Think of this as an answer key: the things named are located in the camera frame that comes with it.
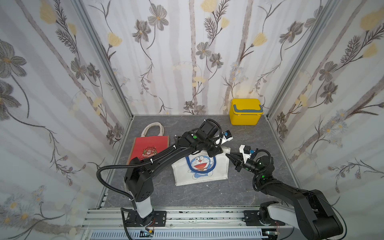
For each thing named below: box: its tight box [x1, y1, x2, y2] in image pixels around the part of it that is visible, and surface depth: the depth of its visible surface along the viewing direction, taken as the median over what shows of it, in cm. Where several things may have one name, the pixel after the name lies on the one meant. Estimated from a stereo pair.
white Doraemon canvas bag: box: [171, 147, 231, 186], surface depth 83 cm
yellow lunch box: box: [229, 98, 264, 126], surface depth 111 cm
